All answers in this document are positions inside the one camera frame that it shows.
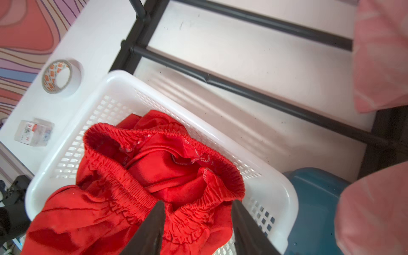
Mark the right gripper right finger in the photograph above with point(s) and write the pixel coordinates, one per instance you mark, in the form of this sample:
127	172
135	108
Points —
249	239

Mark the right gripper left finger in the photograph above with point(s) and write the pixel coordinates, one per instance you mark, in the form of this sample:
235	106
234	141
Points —
148	238

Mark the red shorts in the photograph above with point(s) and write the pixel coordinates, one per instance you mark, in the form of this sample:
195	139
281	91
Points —
125	171

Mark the pink tie-dye shorts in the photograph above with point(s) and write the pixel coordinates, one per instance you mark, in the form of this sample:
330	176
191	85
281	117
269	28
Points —
372	213

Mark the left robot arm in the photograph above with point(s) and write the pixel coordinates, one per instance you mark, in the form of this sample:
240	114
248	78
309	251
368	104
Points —
14	218

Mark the white perforated plastic basket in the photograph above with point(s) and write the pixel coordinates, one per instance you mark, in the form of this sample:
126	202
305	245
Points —
270	198

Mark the teal plastic tray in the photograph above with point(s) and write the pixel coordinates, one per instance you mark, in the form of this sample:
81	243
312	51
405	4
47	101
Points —
318	194

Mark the paperclip box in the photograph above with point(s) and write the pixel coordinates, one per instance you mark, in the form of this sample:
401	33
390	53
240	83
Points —
35	133

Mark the black clothes rack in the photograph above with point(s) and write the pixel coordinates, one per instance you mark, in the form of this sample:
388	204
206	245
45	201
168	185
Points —
280	89

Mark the roll of tape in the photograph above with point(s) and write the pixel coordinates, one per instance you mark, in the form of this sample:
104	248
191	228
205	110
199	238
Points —
62	77

